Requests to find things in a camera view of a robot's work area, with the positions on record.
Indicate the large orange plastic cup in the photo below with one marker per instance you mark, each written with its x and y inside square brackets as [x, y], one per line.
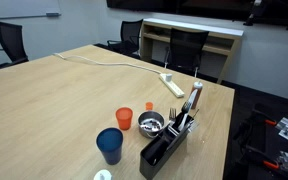
[124, 117]

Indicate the metal bowl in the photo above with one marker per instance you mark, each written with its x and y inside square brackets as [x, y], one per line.
[150, 123]

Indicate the small orange plastic cup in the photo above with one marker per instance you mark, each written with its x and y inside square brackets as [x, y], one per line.
[149, 106]

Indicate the black plastic fork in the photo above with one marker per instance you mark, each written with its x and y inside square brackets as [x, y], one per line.
[182, 112]

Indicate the black office chair right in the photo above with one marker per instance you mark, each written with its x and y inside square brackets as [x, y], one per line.
[185, 50]

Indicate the white plug adapter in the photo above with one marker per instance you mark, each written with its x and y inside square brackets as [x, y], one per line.
[168, 77]

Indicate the black office chair left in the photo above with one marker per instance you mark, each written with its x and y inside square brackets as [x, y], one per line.
[11, 41]

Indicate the orange black clamps equipment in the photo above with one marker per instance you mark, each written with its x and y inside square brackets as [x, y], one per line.
[260, 146]

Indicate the blue plastic cup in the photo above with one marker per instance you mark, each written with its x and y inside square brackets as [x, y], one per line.
[109, 141]

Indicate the black cutlery rack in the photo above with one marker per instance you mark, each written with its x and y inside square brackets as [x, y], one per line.
[160, 149]

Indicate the whiteboard with eraser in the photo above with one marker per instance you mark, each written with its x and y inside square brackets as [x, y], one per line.
[29, 8]

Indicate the black office chair middle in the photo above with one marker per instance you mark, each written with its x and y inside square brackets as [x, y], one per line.
[129, 38]

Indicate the wooden console shelf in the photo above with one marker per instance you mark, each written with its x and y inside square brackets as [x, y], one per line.
[222, 41]

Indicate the black office chair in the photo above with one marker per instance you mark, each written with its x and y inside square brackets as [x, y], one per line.
[129, 38]
[11, 41]
[185, 50]

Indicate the white power strip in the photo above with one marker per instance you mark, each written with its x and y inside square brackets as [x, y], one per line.
[172, 86]

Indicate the white plastic knife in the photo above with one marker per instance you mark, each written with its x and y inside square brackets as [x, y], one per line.
[184, 119]

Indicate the wall television screen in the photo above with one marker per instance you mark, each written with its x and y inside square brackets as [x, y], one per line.
[272, 12]

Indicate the white round object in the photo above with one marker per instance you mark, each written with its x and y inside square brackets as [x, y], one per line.
[103, 175]

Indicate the brown sauce squeeze bottle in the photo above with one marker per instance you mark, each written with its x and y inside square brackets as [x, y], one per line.
[195, 94]

